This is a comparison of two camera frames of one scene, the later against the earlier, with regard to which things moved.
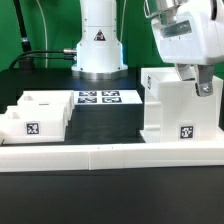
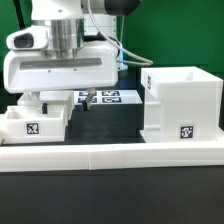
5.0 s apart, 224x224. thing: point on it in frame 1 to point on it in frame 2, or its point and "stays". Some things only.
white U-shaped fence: [62, 157] stays
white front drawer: [33, 124] stays
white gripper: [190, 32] to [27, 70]
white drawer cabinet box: [175, 112] stays
